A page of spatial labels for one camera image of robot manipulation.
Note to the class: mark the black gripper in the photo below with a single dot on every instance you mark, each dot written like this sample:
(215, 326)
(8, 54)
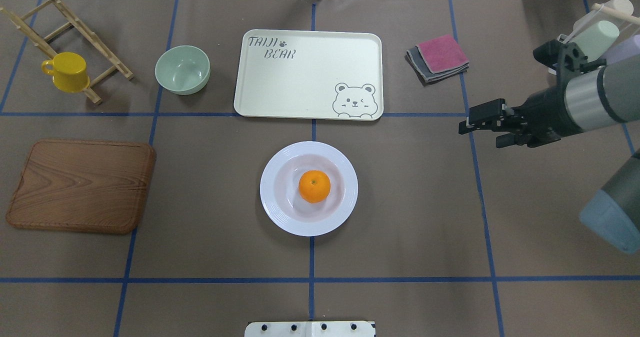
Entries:
(546, 109)

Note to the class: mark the orange fruit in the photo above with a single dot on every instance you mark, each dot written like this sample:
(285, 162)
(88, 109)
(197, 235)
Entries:
(314, 186)

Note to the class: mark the white round plate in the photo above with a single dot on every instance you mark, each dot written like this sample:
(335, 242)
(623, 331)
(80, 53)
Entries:
(281, 198)

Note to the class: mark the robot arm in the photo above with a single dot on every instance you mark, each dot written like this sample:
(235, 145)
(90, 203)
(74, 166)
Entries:
(584, 99)

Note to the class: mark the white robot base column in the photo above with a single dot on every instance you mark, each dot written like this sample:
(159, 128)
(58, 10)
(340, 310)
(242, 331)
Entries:
(337, 328)

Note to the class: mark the cream bear tray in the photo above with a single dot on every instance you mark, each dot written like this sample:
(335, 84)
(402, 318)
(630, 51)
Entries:
(310, 75)

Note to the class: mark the pink cloth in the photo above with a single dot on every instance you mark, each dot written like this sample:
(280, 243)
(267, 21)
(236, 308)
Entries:
(442, 54)

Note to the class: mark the grey cloth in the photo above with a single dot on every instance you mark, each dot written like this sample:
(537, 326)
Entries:
(425, 75)

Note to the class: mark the green cup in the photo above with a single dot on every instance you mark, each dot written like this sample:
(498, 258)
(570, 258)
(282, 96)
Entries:
(595, 40)

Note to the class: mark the white cup rack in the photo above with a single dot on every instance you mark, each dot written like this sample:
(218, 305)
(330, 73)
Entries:
(628, 19)

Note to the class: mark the purple cup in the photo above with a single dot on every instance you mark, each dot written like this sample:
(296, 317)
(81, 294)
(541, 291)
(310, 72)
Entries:
(623, 50)

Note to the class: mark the beige cup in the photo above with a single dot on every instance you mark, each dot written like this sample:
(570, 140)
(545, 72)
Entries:
(620, 5)

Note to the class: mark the green bowl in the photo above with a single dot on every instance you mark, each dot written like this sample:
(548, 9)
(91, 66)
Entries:
(183, 70)

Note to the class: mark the wooden cutting board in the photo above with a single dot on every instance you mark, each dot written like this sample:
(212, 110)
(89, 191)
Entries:
(89, 186)

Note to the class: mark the yellow mug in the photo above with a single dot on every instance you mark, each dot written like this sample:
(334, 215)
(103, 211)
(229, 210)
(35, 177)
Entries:
(68, 72)

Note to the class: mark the wooden drying rack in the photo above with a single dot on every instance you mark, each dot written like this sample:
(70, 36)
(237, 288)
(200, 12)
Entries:
(72, 21)

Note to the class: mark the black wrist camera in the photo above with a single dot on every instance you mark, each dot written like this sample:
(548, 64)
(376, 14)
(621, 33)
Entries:
(566, 60)

